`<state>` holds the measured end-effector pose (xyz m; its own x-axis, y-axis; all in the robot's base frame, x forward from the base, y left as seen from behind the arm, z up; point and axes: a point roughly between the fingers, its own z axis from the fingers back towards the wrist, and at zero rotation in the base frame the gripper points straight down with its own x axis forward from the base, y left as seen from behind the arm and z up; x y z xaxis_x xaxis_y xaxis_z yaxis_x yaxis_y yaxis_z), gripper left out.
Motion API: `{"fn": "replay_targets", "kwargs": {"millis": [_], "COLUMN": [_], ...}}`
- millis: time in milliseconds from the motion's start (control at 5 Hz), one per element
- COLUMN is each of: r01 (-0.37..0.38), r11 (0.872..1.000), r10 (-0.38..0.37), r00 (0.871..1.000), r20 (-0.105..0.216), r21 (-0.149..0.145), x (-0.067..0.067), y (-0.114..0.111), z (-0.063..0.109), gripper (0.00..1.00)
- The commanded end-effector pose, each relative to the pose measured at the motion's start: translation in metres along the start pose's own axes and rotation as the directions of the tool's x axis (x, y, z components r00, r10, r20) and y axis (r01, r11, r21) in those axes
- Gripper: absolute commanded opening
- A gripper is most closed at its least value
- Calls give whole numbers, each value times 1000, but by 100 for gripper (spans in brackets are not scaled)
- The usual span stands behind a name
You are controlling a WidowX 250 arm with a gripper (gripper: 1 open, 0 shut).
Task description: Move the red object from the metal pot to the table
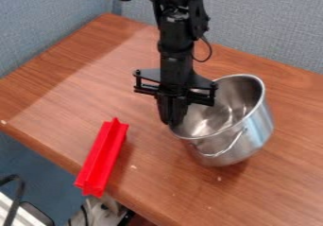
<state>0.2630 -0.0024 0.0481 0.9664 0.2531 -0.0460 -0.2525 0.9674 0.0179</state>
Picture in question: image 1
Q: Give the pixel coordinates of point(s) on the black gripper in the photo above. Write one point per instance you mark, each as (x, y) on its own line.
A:
(177, 86)

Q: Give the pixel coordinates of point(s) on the metal pot with handle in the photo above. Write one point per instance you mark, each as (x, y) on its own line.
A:
(225, 134)

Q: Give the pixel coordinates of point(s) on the red plastic block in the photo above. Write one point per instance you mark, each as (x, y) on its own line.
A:
(102, 158)

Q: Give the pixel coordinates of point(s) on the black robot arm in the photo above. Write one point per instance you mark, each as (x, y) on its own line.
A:
(182, 21)

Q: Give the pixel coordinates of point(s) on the black white striped object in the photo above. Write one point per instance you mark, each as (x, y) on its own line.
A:
(17, 211)

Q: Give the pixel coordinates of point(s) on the white device under table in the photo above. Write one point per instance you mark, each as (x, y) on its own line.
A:
(100, 212)

